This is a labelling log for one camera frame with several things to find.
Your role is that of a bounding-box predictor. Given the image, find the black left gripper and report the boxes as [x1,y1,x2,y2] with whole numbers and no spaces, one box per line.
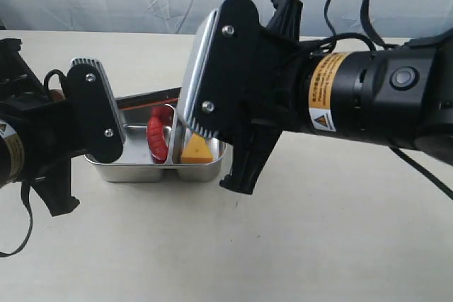
[1,38,79,216]

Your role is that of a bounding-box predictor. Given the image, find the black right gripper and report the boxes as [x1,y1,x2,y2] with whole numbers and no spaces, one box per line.
[219,0,306,194]

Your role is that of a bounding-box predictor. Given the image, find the yellow toy cheese wedge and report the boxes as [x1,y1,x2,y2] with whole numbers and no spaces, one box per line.
[180,134,214,164]

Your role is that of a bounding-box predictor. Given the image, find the dark transparent lid orange seal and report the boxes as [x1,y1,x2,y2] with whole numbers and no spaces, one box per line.
[116,87,180,110]

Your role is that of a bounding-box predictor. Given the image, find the red toy sausage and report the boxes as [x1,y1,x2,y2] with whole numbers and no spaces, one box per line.
[147,105,173,163]

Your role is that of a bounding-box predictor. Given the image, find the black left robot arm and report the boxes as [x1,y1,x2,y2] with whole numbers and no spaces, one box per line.
[1,37,80,216]

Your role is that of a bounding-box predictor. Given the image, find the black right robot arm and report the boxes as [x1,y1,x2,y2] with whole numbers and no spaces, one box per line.
[207,0,452,194]

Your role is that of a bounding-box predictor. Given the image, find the steel divided lunch box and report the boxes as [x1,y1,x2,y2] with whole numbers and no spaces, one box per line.
[85,104,227,182]

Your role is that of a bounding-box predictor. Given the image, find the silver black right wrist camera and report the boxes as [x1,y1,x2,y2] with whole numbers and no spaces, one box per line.
[176,0,260,139]

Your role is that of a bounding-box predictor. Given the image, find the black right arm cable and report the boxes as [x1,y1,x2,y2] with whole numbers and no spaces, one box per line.
[300,0,453,200]

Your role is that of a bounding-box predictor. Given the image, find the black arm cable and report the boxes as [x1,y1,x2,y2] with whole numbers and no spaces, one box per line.
[0,70,68,259]
[300,0,453,200]

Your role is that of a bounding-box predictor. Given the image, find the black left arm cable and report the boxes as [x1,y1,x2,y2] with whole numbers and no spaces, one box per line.
[0,70,68,259]

